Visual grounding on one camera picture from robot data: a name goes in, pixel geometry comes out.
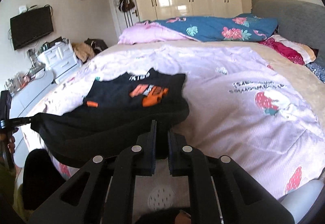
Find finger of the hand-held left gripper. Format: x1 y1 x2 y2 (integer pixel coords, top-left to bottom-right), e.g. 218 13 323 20
8 115 42 126

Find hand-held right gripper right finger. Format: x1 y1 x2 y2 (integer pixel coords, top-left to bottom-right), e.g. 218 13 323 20
168 129 296 224

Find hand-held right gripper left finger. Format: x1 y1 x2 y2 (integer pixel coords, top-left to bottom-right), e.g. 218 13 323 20
28 120 158 224

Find black sweater with orange patches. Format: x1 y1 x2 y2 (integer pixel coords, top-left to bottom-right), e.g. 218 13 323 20
30 68 190 167

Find person's left forearm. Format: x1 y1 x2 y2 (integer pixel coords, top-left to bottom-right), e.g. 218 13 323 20
0 160 26 222

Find tan clothes pile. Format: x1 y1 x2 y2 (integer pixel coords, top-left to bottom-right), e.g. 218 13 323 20
72 42 95 62

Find person's left hand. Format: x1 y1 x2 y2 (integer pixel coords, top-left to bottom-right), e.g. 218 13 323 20
7 126 19 155

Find desk clutter items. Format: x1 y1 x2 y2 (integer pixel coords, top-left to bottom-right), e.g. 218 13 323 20
5 49 46 92

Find white rounded desk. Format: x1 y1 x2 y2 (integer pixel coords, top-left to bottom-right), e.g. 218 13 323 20
10 69 55 128

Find dark cloth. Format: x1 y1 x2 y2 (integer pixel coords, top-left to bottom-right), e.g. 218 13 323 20
23 149 67 210

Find person's dark clothing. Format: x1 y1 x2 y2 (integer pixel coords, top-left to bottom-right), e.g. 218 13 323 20
150 207 193 224

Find white drawer chest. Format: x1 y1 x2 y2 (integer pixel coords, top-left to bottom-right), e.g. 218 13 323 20
38 42 78 85

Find black box on chest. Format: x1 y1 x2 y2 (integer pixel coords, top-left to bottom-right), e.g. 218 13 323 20
43 36 64 48

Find dark bag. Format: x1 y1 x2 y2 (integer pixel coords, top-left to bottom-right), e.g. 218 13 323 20
85 38 108 55

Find pink folded blanket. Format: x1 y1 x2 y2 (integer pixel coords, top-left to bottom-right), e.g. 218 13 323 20
118 22 196 45

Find blue floral duvet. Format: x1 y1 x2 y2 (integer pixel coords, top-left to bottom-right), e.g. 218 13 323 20
142 16 278 42

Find white door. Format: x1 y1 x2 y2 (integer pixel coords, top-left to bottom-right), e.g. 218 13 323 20
107 0 140 37

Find white bed footboard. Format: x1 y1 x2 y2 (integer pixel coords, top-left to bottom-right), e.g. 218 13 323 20
278 180 322 224

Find red and cream pillow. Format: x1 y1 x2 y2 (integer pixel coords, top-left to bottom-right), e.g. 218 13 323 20
258 34 319 66

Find blue patterned pillow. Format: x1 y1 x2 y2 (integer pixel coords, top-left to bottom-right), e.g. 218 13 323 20
306 62 325 83

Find grey padded headboard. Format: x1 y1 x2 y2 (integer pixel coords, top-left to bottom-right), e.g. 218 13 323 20
250 0 325 64

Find black wall television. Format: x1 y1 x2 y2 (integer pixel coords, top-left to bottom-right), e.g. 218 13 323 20
10 6 54 50

